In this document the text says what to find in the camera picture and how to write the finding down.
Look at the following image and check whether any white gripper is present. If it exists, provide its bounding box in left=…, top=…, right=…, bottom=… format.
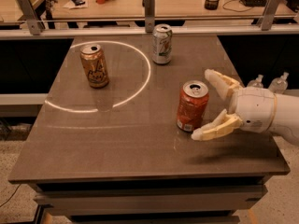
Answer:
left=191, top=69, right=276, bottom=141

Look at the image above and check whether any orange soda can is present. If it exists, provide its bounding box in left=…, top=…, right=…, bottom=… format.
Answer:
left=177, top=80, right=209, bottom=132

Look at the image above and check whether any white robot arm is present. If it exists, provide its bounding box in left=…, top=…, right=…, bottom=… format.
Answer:
left=192, top=69, right=299, bottom=146

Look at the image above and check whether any white green soda can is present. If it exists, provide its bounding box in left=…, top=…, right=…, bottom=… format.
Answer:
left=152, top=23, right=172, bottom=64

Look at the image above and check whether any gold soda can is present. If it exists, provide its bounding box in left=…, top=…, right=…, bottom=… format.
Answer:
left=80, top=44, right=109, bottom=89

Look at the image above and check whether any clear sanitizer bottle left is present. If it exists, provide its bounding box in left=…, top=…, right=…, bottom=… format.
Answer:
left=248, top=75, right=263, bottom=88

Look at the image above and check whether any clear sanitizer bottle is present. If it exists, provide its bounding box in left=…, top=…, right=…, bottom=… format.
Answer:
left=248, top=75, right=263, bottom=88
left=268, top=72, right=289, bottom=94

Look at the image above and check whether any clear sanitizer bottle right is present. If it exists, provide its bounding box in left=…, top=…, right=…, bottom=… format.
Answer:
left=268, top=72, right=289, bottom=94

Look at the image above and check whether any grey table drawer unit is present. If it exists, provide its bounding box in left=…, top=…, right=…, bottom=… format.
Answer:
left=29, top=175, right=272, bottom=224

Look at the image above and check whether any black mesh cup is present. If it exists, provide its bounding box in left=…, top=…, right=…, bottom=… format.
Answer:
left=205, top=0, right=220, bottom=10

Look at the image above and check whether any metal bracket right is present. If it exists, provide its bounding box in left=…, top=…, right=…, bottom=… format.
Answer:
left=257, top=0, right=281, bottom=31

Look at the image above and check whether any metal bracket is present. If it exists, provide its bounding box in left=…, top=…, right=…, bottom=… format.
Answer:
left=257, top=0, right=281, bottom=31
left=17, top=0, right=44, bottom=35
left=143, top=0, right=155, bottom=33

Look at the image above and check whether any black cable on desk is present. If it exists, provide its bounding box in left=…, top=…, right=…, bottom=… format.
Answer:
left=221, top=0, right=255, bottom=13

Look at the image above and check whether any metal bracket middle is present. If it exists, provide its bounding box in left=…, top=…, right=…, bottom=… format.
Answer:
left=143, top=0, right=155, bottom=33

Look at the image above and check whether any metal bracket left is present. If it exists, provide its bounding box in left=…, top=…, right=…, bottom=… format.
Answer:
left=17, top=0, right=44, bottom=35

